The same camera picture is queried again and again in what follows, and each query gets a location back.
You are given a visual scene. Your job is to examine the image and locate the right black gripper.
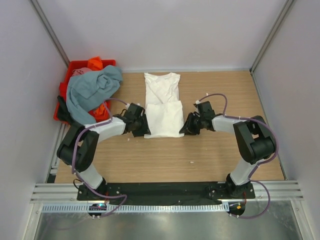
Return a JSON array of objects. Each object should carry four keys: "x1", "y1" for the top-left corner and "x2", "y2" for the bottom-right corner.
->
[{"x1": 179, "y1": 112, "x2": 205, "y2": 136}]

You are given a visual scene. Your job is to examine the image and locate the white printed t-shirt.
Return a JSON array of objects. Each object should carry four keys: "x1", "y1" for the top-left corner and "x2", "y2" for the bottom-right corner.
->
[{"x1": 144, "y1": 72, "x2": 184, "y2": 139}]

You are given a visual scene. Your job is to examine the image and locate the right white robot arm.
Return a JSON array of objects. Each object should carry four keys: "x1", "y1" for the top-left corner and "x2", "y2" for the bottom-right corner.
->
[{"x1": 179, "y1": 101, "x2": 279, "y2": 198}]

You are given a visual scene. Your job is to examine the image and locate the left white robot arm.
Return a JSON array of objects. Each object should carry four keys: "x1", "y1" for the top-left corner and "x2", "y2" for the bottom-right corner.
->
[{"x1": 56, "y1": 103, "x2": 151, "y2": 200}]

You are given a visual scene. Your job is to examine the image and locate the blue-grey t-shirt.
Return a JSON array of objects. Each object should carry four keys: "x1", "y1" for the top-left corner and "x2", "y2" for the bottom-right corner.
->
[{"x1": 66, "y1": 65, "x2": 123, "y2": 125}]

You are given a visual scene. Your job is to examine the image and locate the black t-shirt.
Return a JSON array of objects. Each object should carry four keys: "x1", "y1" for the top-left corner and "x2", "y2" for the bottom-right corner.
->
[{"x1": 56, "y1": 95, "x2": 77, "y2": 125}]

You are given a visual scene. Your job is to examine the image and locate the orange t-shirt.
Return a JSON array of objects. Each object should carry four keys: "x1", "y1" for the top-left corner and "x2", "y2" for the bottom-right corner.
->
[{"x1": 87, "y1": 56, "x2": 109, "y2": 123}]

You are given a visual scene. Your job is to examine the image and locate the pink t-shirt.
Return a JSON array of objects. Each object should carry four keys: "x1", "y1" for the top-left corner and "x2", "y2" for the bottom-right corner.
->
[{"x1": 71, "y1": 67, "x2": 92, "y2": 77}]

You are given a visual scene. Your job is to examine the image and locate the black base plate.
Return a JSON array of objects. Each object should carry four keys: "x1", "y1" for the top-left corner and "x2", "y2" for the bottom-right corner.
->
[{"x1": 76, "y1": 181, "x2": 256, "y2": 207}]

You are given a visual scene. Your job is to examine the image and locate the slotted cable duct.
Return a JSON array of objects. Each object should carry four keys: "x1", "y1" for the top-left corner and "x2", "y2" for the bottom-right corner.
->
[{"x1": 41, "y1": 202, "x2": 229, "y2": 214}]

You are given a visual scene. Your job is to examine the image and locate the aluminium frame rail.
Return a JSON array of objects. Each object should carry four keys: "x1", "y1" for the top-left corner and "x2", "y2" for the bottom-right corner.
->
[{"x1": 30, "y1": 180, "x2": 304, "y2": 204}]

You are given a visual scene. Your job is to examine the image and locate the right aluminium frame post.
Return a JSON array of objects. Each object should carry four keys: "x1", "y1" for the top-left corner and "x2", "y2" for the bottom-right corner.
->
[{"x1": 249, "y1": 0, "x2": 296, "y2": 75}]

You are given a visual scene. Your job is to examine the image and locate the aluminium frame post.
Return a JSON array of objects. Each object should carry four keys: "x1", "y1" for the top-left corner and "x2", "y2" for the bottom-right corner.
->
[
  {"x1": 29, "y1": 0, "x2": 70, "y2": 67},
  {"x1": 249, "y1": 0, "x2": 296, "y2": 75}
]

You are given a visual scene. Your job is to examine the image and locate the left aluminium frame post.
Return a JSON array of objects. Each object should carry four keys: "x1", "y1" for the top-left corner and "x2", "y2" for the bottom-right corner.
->
[{"x1": 29, "y1": 0, "x2": 70, "y2": 67}]

